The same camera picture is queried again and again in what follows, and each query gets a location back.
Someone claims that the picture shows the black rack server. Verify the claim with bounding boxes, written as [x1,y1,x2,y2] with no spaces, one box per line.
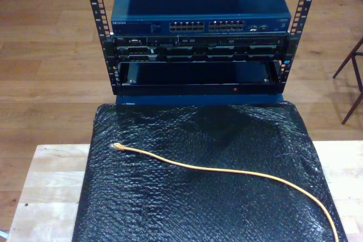
[112,35,290,63]

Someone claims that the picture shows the dark wooden chair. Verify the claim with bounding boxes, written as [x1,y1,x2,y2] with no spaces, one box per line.
[333,36,363,125]

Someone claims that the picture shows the flat blue device box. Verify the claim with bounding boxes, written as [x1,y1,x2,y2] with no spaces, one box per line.
[115,93,287,107]

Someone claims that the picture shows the yellow network cable clear plug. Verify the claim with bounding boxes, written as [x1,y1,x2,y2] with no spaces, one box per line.
[109,142,340,242]

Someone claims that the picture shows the black bubble wrap mat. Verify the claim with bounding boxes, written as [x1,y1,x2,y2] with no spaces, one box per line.
[71,101,349,242]

